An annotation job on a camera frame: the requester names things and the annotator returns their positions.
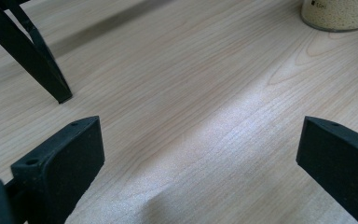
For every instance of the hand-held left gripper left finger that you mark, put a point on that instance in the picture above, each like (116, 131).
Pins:
(59, 168)

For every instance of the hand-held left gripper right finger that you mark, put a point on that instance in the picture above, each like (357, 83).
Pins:
(338, 161)

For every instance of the black raised shelf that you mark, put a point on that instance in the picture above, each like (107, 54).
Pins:
(28, 53)

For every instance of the silver-lidded jar yellow grains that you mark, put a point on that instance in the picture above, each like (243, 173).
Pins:
(338, 14)

